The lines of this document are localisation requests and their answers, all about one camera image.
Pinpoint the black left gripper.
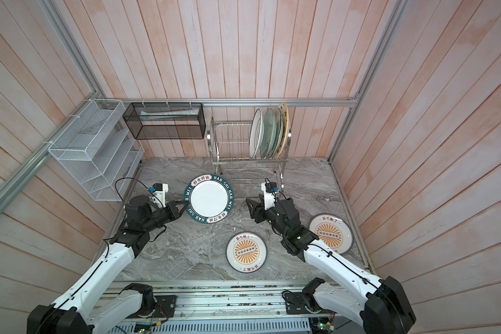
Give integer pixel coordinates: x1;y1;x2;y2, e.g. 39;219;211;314
143;200;191;232

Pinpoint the dark-rim lettered white plate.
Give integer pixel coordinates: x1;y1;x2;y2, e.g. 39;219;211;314
184;174;235;224

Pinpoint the orange sunburst plate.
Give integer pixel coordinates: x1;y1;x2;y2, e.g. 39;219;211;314
309;214;354;255
225;232;267;274

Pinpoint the white plate with flower outline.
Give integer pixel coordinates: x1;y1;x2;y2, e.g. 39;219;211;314
249;109;264;158

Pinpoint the pale green plate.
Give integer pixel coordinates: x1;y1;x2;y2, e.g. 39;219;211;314
260;109;277;159

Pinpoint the cream plate with berry sprigs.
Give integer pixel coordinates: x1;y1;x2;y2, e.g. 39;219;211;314
271;108;283;158

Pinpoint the cat and stars orange-rim plate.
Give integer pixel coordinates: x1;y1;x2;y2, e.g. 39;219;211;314
276;102;289;158

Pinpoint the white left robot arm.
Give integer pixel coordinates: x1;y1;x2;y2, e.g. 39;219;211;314
26;196;189;333

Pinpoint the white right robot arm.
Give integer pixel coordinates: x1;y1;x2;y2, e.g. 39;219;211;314
246;198;416;333

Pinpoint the stainless steel dish rack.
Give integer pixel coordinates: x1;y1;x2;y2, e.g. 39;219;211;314
206;119;291;199

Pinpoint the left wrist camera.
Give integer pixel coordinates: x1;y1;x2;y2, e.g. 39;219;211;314
148;183;168;209

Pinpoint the black mesh wall basket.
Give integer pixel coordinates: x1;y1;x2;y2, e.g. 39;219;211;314
123;102;206;140

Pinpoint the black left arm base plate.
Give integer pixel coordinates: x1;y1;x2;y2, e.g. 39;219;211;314
148;294;177;320

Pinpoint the white wire mesh shelf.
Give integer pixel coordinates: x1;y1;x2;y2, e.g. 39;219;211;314
49;100;144;202

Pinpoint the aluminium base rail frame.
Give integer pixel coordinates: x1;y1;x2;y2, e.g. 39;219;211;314
53;279;402;334

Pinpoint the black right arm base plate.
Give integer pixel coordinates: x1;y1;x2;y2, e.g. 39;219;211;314
281;290;335;315

